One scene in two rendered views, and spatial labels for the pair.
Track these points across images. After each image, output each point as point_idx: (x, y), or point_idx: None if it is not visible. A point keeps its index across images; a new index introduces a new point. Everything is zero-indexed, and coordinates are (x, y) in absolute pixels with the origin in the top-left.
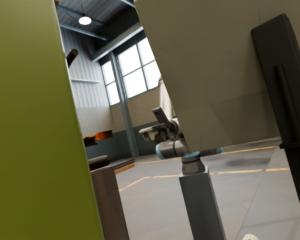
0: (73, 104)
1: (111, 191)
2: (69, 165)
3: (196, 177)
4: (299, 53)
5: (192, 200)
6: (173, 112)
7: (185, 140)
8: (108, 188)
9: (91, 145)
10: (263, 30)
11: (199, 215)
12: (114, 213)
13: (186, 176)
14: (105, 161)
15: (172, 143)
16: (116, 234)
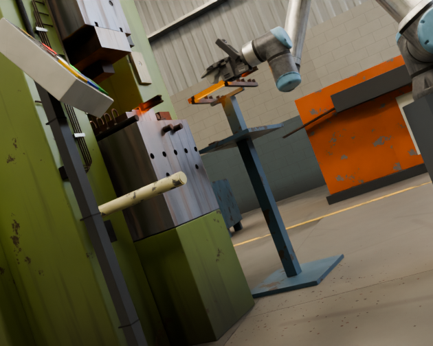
0: (37, 117)
1: (137, 138)
2: (39, 134)
3: (418, 106)
4: (42, 87)
5: (425, 149)
6: (300, 12)
7: (269, 67)
8: (135, 136)
9: (155, 102)
10: None
11: None
12: (141, 151)
13: (408, 105)
14: (132, 119)
15: None
16: (144, 163)
